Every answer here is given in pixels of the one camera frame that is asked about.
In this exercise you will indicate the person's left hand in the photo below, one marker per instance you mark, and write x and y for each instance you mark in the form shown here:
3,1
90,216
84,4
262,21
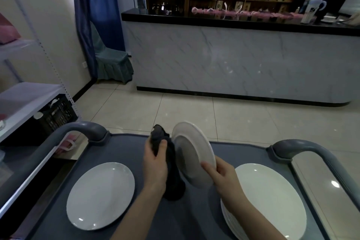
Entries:
154,172

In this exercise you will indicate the person's right hand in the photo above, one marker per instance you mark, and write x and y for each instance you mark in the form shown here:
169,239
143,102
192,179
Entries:
226,186

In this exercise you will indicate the dark blue cleaning cloth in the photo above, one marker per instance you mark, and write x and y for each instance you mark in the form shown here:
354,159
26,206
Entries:
173,180

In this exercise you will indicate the white round plate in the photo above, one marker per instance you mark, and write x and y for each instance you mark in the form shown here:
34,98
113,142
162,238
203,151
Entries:
191,152
98,194

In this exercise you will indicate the stack of white plates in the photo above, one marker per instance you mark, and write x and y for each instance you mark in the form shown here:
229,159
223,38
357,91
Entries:
270,192

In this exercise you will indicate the person's left forearm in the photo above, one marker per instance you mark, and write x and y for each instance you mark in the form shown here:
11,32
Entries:
137,217

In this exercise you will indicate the person's right forearm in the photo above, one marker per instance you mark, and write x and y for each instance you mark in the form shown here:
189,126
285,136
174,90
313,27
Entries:
253,223

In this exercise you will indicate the grey service cart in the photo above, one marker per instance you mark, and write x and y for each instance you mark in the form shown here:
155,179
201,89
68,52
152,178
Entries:
118,149

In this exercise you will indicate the black plastic crate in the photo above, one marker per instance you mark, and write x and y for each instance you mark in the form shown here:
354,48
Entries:
60,114

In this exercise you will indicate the chair with grey-green cover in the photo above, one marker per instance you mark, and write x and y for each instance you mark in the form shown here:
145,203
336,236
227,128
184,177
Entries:
114,65

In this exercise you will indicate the marble bar counter black top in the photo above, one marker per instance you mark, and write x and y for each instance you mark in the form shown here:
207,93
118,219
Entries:
230,59

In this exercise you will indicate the small white cup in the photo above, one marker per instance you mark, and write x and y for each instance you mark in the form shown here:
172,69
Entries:
38,115

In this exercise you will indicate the white metal shelf rack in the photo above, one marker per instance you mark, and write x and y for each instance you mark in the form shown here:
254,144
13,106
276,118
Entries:
26,99

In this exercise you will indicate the row of pink bags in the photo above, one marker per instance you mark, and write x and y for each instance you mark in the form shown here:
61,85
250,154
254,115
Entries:
253,14

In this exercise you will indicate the blue curtain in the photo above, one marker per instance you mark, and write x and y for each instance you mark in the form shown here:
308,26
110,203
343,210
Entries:
98,3

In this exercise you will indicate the white cup on saucer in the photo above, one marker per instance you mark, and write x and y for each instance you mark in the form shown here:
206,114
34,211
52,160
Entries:
329,19

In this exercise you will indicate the white cloth bag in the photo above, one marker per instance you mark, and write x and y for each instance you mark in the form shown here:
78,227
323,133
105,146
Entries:
353,20

